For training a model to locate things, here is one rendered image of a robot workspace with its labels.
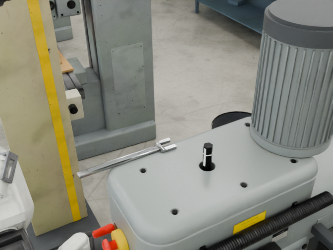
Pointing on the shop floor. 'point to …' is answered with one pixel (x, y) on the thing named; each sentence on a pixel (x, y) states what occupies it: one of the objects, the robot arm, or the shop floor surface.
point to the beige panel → (40, 123)
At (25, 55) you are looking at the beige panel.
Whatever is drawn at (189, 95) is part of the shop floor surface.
